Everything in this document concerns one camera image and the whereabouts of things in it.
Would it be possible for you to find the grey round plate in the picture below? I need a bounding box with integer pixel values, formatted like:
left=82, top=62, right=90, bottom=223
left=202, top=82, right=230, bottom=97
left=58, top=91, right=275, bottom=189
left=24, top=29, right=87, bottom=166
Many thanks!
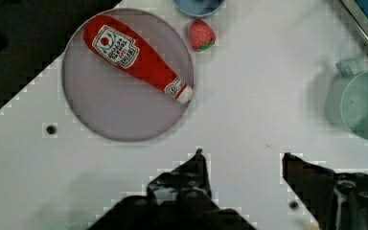
left=61, top=9, right=195, bottom=142

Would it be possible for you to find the blue bowl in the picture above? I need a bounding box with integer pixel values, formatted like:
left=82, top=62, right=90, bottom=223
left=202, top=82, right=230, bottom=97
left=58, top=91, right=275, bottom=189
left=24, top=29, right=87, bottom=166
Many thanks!
left=172, top=0, right=226, bottom=18

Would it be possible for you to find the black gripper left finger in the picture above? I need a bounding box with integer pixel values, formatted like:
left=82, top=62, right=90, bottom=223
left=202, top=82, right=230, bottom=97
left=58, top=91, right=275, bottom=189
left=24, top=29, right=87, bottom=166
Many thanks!
left=87, top=149, right=257, bottom=230

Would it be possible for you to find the mint green mug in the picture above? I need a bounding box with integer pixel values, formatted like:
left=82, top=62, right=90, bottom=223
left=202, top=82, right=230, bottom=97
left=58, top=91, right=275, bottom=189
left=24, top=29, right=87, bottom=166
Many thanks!
left=326, top=59, right=368, bottom=139

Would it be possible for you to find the red ketchup bottle toy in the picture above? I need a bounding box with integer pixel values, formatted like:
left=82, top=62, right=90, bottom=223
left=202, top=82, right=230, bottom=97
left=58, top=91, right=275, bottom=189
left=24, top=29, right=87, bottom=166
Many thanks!
left=83, top=15, right=194, bottom=104

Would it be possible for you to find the red plush strawberry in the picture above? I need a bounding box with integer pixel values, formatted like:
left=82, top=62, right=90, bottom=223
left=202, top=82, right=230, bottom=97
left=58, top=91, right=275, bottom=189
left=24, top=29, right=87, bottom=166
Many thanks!
left=189, top=19, right=216, bottom=52

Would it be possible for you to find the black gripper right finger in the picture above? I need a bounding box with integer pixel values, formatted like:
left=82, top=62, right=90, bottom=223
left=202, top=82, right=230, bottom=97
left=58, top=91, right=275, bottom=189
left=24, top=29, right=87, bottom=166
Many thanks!
left=282, top=152, right=368, bottom=230

